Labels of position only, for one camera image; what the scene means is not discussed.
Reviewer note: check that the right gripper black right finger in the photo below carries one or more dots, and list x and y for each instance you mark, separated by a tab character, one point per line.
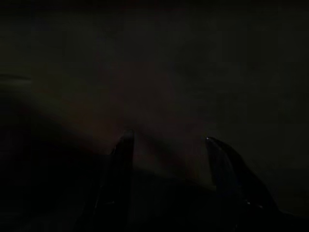
236	188

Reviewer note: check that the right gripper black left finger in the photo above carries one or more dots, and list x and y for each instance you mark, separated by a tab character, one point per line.
118	181

